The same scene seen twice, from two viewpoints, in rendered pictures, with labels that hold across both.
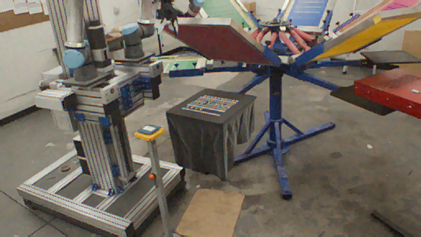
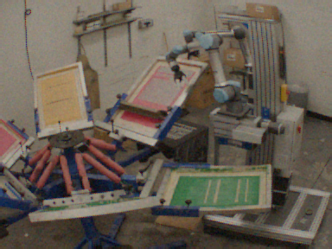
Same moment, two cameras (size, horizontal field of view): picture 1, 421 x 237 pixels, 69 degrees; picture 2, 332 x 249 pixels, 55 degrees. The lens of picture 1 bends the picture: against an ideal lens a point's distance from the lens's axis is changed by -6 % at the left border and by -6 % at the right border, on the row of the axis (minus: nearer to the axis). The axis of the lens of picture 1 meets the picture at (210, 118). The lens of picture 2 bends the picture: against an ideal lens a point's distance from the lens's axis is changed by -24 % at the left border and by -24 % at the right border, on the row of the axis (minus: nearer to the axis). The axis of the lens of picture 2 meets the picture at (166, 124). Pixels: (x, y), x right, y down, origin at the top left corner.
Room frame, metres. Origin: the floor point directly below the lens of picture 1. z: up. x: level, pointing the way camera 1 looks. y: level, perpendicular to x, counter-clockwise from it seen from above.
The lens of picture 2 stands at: (5.31, 0.37, 2.39)
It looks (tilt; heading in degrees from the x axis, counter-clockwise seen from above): 23 degrees down; 188
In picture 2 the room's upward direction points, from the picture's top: 4 degrees counter-clockwise
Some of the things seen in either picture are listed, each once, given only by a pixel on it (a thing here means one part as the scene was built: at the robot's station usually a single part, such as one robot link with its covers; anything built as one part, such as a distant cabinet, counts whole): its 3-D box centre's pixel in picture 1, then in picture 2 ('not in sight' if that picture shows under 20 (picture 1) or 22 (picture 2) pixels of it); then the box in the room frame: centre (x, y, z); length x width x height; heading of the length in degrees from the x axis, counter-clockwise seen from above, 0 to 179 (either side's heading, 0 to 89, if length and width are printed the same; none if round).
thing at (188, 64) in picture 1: (179, 56); (196, 178); (3.08, 0.24, 1.05); 1.08 x 0.61 x 0.23; 85
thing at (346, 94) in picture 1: (326, 83); not in sight; (2.40, -0.94, 0.91); 1.34 x 0.40 x 0.08; 25
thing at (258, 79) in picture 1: (245, 88); (131, 159); (2.49, -0.30, 0.89); 1.24 x 0.06 x 0.06; 145
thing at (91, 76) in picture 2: not in sight; (83, 77); (0.57, -1.34, 1.06); 0.53 x 0.07 x 1.05; 145
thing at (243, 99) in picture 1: (212, 104); (171, 130); (2.09, -0.02, 0.95); 0.48 x 0.44 x 0.01; 145
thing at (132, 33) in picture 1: (131, 33); (233, 89); (2.40, 0.51, 1.42); 0.13 x 0.12 x 0.14; 142
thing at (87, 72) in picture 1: (85, 69); not in sight; (1.96, 0.75, 1.31); 0.15 x 0.15 x 0.10
